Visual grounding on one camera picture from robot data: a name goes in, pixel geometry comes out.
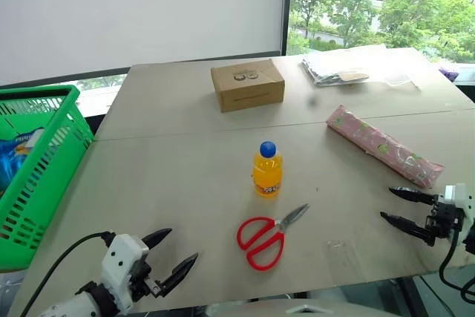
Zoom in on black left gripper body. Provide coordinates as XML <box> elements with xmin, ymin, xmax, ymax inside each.
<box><xmin>128</xmin><ymin>253</ymin><xmax>166</xmax><ymax>300</ymax></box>

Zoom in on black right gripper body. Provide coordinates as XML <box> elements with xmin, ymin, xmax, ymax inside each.
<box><xmin>425</xmin><ymin>201</ymin><xmax>465</xmax><ymax>240</ymax></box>

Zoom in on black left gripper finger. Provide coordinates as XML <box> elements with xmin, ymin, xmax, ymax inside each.
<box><xmin>142</xmin><ymin>227</ymin><xmax>174</xmax><ymax>250</ymax></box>
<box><xmin>160</xmin><ymin>252</ymin><xmax>200</xmax><ymax>298</ymax></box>

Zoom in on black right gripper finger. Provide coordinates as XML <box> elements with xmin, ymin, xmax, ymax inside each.
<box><xmin>379</xmin><ymin>211</ymin><xmax>438</xmax><ymax>247</ymax></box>
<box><xmin>387</xmin><ymin>186</ymin><xmax>441</xmax><ymax>206</ymax></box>

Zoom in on green plastic basket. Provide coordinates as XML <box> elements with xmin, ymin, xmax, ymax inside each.
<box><xmin>0</xmin><ymin>84</ymin><xmax>96</xmax><ymax>273</ymax></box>

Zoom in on long pink wrapped package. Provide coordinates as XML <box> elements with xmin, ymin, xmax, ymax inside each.
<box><xmin>325</xmin><ymin>104</ymin><xmax>446</xmax><ymax>189</ymax></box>

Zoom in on clear plastic lid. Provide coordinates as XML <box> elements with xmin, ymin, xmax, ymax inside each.
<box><xmin>383</xmin><ymin>73</ymin><xmax>423</xmax><ymax>92</ymax></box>

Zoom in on orange soda bottle blue cap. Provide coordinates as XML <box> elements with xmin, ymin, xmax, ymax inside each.
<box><xmin>252</xmin><ymin>140</ymin><xmax>285</xmax><ymax>200</ymax></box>

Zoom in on purple object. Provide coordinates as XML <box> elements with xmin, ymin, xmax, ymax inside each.
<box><xmin>439</xmin><ymin>65</ymin><xmax>460</xmax><ymax>81</ymax></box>

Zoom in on stack of clear plastic bags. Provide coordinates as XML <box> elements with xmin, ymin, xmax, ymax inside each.
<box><xmin>300</xmin><ymin>52</ymin><xmax>373</xmax><ymax>88</ymax></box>

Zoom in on blue snack bag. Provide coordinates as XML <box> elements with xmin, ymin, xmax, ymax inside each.
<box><xmin>0</xmin><ymin>126</ymin><xmax>46</xmax><ymax>192</ymax></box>

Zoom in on brown cardboard box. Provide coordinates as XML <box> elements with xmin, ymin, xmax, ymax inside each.
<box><xmin>210</xmin><ymin>58</ymin><xmax>286</xmax><ymax>114</ymax></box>

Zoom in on white roller blind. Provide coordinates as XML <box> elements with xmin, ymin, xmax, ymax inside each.
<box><xmin>0</xmin><ymin>0</ymin><xmax>289</xmax><ymax>87</ymax></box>

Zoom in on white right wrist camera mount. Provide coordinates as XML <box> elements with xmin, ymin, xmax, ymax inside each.
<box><xmin>443</xmin><ymin>183</ymin><xmax>475</xmax><ymax>248</ymax></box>

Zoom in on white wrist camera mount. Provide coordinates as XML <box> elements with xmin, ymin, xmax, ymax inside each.
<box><xmin>100</xmin><ymin>233</ymin><xmax>151</xmax><ymax>313</ymax></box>
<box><xmin>443</xmin><ymin>183</ymin><xmax>475</xmax><ymax>248</ymax></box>

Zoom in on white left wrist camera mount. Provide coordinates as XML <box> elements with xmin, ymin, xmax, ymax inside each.
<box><xmin>100</xmin><ymin>233</ymin><xmax>151</xmax><ymax>313</ymax></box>

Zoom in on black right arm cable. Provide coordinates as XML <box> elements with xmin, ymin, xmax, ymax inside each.
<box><xmin>438</xmin><ymin>229</ymin><xmax>475</xmax><ymax>302</ymax></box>

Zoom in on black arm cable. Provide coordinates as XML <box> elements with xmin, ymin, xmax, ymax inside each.
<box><xmin>20</xmin><ymin>231</ymin><xmax>114</xmax><ymax>317</ymax></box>
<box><xmin>438</xmin><ymin>229</ymin><xmax>475</xmax><ymax>302</ymax></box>

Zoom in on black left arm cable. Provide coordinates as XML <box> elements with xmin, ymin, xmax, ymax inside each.
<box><xmin>20</xmin><ymin>231</ymin><xmax>114</xmax><ymax>317</ymax></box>

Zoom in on red handled scissors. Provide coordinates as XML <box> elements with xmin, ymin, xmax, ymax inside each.
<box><xmin>236</xmin><ymin>203</ymin><xmax>310</xmax><ymax>271</ymax></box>

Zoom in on black window frame post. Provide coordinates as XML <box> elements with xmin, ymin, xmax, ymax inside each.
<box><xmin>279</xmin><ymin>0</ymin><xmax>295</xmax><ymax>57</ymax></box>

